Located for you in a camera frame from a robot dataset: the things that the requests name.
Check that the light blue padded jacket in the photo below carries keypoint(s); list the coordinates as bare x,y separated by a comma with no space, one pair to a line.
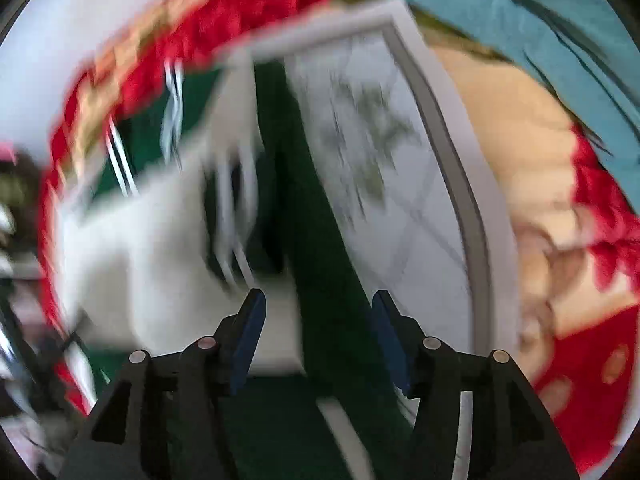
500,15

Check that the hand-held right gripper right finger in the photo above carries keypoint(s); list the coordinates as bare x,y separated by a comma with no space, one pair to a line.
389,341

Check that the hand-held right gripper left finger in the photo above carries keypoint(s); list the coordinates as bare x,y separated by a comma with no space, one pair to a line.
247,341

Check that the dark clutter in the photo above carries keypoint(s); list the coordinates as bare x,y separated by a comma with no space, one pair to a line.
25,360

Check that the white quilted mat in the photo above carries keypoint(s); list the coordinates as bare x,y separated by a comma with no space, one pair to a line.
395,160

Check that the green and white jacket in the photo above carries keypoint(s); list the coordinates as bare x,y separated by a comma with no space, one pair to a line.
320,270

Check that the red floral blanket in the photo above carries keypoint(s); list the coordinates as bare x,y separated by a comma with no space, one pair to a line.
590,360

